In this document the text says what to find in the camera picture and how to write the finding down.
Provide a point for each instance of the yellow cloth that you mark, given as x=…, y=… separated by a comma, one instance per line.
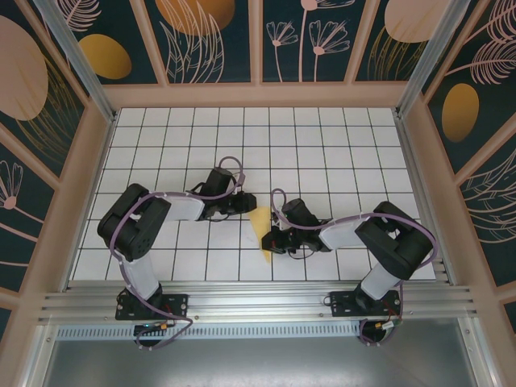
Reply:
x=260, y=219

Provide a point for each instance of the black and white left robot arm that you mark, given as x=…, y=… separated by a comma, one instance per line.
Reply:
x=133, y=225

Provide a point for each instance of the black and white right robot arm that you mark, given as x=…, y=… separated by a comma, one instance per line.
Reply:
x=391, y=242

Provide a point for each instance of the grey metal bottom panel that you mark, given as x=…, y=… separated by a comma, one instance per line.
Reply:
x=258, y=363

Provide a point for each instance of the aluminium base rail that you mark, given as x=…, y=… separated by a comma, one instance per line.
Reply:
x=258, y=300

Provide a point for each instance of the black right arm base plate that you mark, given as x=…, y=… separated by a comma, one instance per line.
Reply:
x=342, y=306

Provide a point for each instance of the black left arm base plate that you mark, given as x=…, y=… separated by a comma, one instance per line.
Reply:
x=177, y=302

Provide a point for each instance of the aluminium side rail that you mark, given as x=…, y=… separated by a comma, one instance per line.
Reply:
x=415, y=173

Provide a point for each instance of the aluminium corner post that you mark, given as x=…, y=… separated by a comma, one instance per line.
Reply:
x=76, y=60
x=427, y=56

